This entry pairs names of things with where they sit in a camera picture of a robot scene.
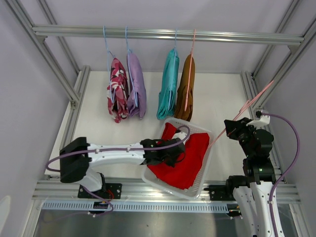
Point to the pink floral trousers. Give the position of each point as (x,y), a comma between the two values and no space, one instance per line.
(117,92)

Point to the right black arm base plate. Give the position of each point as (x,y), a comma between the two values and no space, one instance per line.
(219,193)

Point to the aluminium frame left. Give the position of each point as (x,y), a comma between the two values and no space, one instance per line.
(74,93)

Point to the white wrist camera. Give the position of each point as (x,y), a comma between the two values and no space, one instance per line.
(181,135)
(262,119)

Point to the aluminium hanging rail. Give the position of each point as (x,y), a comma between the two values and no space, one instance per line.
(165,34)

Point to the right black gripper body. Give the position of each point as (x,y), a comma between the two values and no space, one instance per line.
(241,132)

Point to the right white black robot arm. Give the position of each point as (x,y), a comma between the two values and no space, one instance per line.
(253,191)

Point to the white plastic basket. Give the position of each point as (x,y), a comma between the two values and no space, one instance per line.
(169,127)

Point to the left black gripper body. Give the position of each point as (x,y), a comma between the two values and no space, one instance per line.
(170,161)

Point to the blue wire hanger lilac trousers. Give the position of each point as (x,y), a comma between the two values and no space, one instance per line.
(129,51)

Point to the pink wire hanger brown trousers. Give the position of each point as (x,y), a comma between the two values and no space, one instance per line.
(190,68)

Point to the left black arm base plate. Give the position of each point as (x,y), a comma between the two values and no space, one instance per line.
(112,191)

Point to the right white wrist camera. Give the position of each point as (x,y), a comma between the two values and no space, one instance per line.
(262,119)

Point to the blue wire hanger floral trousers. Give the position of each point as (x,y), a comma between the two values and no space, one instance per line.
(109,54)

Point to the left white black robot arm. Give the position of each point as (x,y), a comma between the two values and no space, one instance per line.
(80,157)

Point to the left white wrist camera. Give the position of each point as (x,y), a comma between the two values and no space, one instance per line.
(181,135)

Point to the red trousers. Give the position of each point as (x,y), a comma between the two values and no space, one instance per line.
(189,163)

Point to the white slotted cable duct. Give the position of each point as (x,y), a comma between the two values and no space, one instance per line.
(127,206)

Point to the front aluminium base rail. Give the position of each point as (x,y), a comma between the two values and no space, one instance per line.
(136,190)

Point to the aluminium frame right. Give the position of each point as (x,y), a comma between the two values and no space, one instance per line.
(294,96)

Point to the aluminium frame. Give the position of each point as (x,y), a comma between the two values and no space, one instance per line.
(74,93)
(294,96)

